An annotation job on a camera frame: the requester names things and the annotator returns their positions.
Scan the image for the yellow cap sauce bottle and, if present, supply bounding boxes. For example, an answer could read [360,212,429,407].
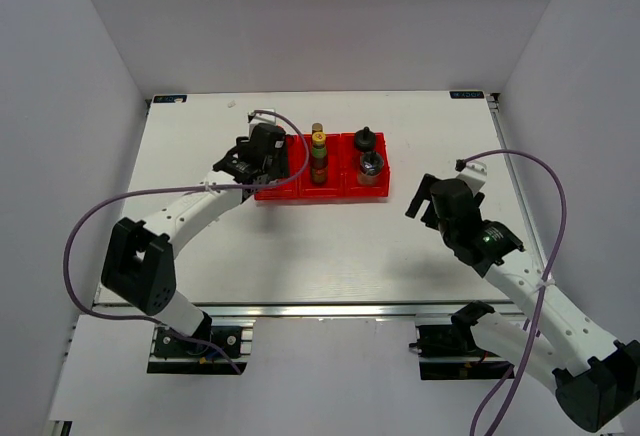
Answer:
[310,131,328,185]

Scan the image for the black lid spice jar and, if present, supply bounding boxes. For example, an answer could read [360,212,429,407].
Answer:
[353,126,377,153]

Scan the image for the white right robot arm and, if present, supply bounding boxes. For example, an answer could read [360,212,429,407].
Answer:
[406,174,639,433]

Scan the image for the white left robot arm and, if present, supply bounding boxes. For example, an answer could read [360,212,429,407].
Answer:
[101,121,289,355]

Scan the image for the left red plastic bin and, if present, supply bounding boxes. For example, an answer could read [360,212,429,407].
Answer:
[254,135,304,201]

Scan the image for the red plastic bin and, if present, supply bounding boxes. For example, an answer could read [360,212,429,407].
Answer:
[254,135,304,201]
[338,132,391,200]
[297,133,345,200]

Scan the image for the middle red plastic bin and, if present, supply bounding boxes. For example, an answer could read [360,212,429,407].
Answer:
[297,133,345,200]

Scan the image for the right red plastic bin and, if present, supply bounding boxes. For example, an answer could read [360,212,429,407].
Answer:
[338,132,391,200]

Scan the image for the left blue corner label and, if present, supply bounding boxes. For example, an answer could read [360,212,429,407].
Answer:
[152,94,187,104]

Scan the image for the blue corner label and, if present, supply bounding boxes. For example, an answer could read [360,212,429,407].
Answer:
[449,90,485,100]
[152,94,187,104]

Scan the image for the right blue corner label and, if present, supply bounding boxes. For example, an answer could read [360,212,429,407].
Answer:
[449,90,485,100]

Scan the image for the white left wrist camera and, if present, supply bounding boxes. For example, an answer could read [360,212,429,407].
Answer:
[247,109,277,130]

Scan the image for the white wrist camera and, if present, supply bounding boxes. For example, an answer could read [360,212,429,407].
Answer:
[455,159,487,194]
[247,109,277,130]

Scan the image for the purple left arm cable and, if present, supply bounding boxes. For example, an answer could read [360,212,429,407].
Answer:
[62,109,311,375]

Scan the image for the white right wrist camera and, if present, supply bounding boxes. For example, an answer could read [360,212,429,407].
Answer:
[455,159,487,194]

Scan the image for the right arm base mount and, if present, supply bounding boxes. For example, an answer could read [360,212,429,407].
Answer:
[408,301,511,381]

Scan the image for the aluminium table front rail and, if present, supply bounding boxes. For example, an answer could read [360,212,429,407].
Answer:
[92,300,521,320]

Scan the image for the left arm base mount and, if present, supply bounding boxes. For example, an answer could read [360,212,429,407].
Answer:
[146,318,254,376]

